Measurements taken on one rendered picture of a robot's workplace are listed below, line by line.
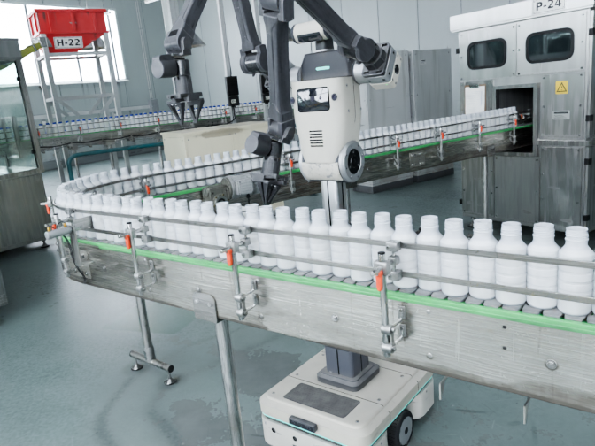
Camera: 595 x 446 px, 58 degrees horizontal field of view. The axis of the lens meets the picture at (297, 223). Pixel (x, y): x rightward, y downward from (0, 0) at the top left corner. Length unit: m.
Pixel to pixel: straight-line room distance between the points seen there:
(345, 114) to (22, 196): 5.05
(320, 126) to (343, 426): 1.11
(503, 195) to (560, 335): 4.13
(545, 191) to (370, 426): 3.30
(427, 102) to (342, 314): 6.96
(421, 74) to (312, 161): 6.14
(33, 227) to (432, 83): 5.63
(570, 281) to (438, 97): 7.32
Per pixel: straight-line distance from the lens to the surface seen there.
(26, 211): 6.61
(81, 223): 2.09
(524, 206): 5.12
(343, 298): 1.31
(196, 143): 5.47
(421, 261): 1.21
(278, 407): 2.27
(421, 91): 8.08
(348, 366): 2.28
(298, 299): 1.40
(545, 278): 1.14
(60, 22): 8.04
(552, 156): 4.90
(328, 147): 1.98
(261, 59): 2.07
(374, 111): 7.42
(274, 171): 1.68
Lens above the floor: 1.46
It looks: 14 degrees down
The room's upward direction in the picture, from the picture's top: 6 degrees counter-clockwise
